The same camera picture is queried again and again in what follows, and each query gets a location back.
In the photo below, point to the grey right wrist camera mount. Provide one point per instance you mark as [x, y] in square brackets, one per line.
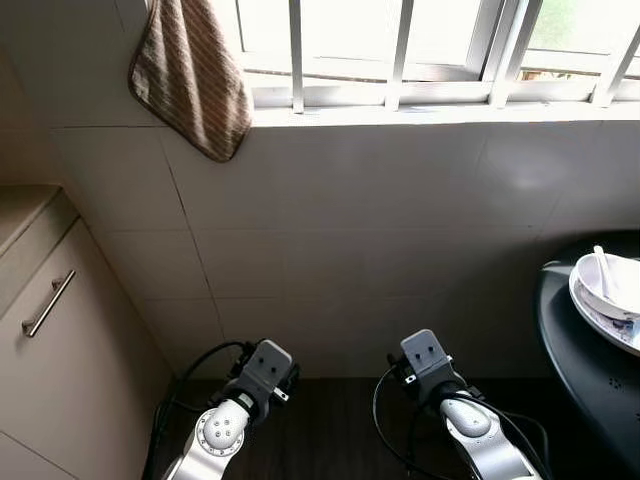
[425, 355]

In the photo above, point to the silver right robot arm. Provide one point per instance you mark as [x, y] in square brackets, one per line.
[480, 440]

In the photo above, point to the white floral ceramic plate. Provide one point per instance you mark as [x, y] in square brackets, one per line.
[600, 325]

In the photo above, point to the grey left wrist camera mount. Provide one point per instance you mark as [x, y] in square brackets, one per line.
[268, 368]

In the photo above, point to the round black metal table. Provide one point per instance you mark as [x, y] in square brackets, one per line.
[580, 400]

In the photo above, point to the brown striped hanging towel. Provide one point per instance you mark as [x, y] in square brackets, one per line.
[190, 80]

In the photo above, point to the white ceramic spoon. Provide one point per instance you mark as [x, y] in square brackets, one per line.
[603, 270]

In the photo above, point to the white ceramic bowl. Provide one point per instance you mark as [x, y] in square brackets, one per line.
[625, 290]

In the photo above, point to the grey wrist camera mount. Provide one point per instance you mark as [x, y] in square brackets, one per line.
[425, 355]
[268, 368]

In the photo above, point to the white barred window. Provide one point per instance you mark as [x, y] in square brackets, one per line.
[296, 50]

